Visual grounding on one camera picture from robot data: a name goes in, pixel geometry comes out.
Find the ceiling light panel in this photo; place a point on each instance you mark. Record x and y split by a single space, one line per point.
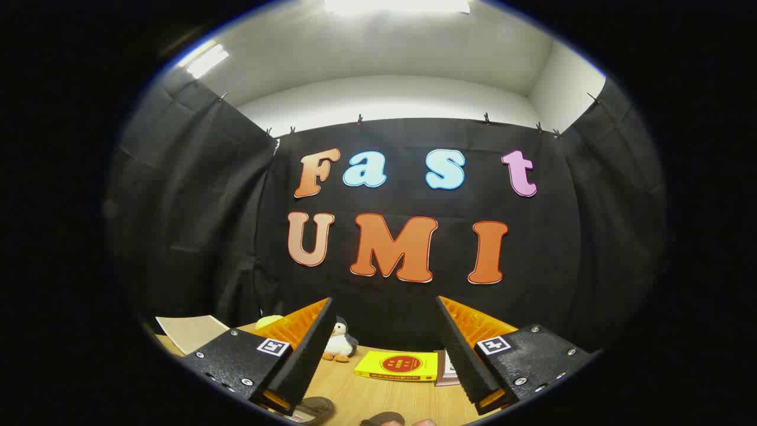
396 6

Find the thick white book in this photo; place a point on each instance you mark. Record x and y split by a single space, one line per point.
440 376

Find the yellow book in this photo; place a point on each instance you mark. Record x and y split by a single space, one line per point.
396 365

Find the brown fuzzy shoe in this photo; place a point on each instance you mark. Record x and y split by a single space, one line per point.
383 419
316 408

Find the penguin plush toy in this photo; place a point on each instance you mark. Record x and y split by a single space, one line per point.
340 343

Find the yellow bun plush toy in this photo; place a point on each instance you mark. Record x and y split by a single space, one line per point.
267 322

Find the ceiling strip light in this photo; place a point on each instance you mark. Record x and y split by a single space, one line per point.
206 60

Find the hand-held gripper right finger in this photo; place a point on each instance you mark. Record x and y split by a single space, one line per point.
461 355

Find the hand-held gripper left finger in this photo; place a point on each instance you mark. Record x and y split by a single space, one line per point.
307 355

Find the beige fabric storage box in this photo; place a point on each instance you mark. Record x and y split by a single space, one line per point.
192 331

